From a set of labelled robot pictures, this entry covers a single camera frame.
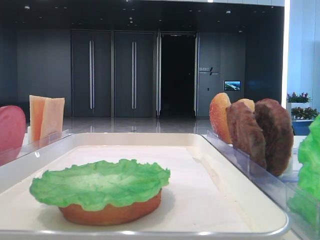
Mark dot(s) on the round bread slice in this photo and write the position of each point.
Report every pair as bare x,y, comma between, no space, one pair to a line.
111,215

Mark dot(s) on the green lettuce leaf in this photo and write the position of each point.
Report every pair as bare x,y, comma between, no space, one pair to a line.
309,156
93,186

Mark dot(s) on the front bread slice in holder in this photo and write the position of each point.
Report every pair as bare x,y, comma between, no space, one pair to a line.
218,116

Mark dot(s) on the bread slice in holder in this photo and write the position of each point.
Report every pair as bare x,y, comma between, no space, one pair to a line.
218,116
248,102

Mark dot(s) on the front brown meat patty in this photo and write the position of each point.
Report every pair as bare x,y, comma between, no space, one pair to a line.
245,133

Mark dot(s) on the brown meat patty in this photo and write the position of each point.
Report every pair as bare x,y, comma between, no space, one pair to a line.
245,133
276,124

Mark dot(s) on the rear bread slice in holder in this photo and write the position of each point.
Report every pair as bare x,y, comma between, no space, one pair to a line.
248,102

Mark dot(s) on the front pale cheese slice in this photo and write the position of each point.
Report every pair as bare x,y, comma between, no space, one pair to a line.
52,119

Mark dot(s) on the rear brown meat patty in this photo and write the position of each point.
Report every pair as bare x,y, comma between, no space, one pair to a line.
276,124

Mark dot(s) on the rear orange cheese slice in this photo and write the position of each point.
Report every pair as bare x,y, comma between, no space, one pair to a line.
36,107

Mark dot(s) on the clear acrylic cheese holder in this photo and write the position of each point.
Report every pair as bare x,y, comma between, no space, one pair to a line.
29,146

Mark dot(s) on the red tomato slice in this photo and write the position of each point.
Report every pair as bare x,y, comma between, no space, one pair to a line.
12,127

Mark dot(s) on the clear acrylic tomato holder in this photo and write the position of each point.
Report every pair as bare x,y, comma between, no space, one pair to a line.
9,155

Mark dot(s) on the dark double door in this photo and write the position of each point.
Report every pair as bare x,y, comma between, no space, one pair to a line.
113,74

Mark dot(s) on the white serving tray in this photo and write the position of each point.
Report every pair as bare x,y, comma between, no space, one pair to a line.
207,198

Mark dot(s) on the clear acrylic patty holder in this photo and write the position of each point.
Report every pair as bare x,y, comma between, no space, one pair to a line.
276,187

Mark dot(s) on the flower planter box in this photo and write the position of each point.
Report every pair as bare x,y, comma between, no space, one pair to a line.
299,106

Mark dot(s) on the small wall display screen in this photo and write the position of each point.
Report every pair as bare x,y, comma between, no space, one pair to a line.
232,85

